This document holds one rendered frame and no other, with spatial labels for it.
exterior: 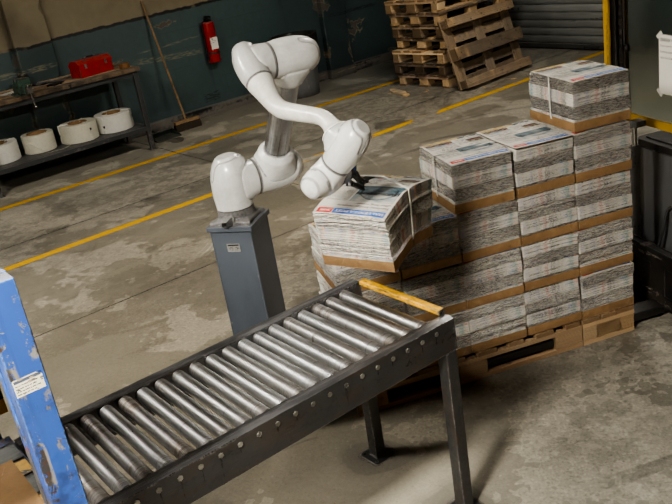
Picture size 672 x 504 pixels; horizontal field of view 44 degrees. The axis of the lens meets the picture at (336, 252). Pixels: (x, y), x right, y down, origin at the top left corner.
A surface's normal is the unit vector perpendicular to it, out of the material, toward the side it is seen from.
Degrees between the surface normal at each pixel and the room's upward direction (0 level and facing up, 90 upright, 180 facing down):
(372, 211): 12
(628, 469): 0
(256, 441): 90
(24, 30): 90
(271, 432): 90
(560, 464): 0
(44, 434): 90
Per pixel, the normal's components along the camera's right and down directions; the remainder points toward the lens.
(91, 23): 0.61, 0.21
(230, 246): -0.29, 0.40
